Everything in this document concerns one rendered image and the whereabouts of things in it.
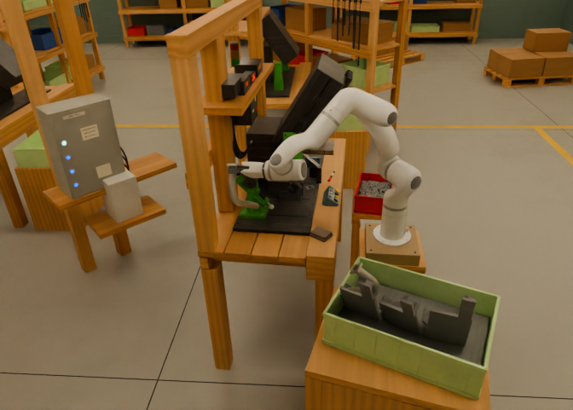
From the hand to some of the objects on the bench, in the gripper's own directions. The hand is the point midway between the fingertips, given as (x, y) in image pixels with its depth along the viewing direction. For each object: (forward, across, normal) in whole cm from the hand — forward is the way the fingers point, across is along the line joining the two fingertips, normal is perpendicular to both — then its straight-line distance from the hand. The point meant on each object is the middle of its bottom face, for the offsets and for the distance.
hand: (234, 170), depth 195 cm
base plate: (+23, +99, +17) cm, 103 cm away
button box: (-10, +95, +4) cm, 95 cm away
